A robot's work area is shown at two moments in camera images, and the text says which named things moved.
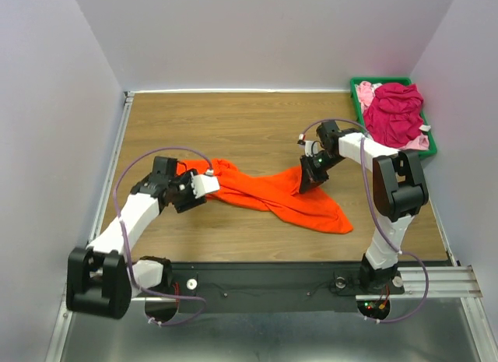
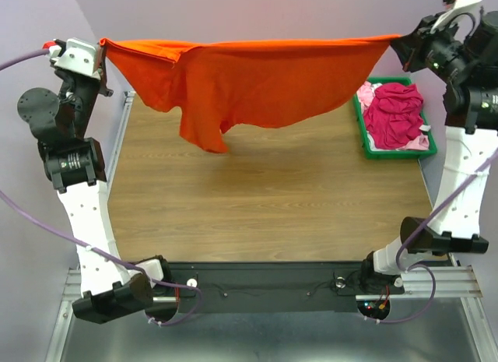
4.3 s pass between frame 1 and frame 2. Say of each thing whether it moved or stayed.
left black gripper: moved
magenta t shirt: stayed
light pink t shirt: stayed
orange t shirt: moved
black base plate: stayed
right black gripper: moved
